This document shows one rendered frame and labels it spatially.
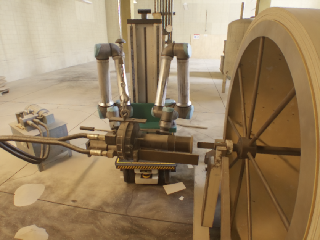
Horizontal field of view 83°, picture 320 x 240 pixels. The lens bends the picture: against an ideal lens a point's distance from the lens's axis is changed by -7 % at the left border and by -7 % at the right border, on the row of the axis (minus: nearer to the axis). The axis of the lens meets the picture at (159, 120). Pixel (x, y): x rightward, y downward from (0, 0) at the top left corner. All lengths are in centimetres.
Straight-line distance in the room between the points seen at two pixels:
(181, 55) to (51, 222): 197
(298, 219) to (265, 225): 127
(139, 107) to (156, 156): 93
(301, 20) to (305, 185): 57
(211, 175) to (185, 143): 31
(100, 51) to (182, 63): 71
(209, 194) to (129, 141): 71
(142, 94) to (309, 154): 179
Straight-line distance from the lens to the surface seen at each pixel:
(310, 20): 92
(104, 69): 184
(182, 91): 184
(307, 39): 80
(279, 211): 93
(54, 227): 221
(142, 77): 215
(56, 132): 290
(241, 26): 569
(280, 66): 196
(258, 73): 128
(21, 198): 266
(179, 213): 212
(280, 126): 231
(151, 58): 211
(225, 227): 124
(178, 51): 173
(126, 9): 1023
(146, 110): 216
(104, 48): 180
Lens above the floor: 159
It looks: 23 degrees down
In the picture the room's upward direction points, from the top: straight up
